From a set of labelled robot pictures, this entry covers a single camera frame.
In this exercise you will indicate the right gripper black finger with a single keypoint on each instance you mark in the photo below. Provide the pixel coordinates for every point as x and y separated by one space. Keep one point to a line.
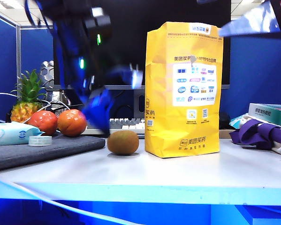
207 1

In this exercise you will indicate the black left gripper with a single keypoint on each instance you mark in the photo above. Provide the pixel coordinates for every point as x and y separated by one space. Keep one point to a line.
72 58

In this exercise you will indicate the brown kiwifruit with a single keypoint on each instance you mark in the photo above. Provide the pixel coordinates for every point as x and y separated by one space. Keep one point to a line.
123 142

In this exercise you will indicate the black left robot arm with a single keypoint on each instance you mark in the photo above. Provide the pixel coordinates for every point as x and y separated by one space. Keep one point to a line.
60 9

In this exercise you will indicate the yellow printed paper bag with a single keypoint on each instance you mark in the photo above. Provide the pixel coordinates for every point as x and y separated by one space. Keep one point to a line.
163 93

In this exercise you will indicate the grey monitor stand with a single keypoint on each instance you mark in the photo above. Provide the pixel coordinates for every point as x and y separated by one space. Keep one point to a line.
139 103

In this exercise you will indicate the grey white keyboard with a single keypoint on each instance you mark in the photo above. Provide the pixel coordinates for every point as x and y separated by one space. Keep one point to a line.
131 124

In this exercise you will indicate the red orange tomato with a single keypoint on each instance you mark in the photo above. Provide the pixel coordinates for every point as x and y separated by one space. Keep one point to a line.
71 122
44 122

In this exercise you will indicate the black computer monitor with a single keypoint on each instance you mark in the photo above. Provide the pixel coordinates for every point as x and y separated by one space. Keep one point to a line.
154 14

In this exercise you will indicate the dark grey desk mat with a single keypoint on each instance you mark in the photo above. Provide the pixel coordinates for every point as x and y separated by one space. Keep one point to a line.
60 150

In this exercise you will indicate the clear tape roll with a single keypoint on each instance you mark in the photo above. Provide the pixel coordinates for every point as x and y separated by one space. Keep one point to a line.
40 140

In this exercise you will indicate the small pineapple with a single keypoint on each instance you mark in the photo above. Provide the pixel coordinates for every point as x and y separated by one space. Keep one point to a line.
25 110

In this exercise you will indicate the teal medicine box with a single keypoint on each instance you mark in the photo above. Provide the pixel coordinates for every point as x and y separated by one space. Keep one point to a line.
271 114

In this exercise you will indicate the white blue tissue pack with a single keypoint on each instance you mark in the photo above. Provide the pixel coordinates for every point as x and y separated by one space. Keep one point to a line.
236 121

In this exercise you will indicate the purple cloth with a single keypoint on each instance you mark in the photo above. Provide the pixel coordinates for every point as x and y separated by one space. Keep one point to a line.
252 133

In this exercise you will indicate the blue white wet wipes pack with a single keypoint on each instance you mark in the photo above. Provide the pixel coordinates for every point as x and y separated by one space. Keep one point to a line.
9 134

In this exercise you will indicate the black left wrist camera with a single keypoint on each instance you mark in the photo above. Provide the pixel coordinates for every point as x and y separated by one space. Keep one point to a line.
100 23

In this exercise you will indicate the grey partition post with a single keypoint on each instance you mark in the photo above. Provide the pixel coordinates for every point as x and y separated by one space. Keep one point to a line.
18 58

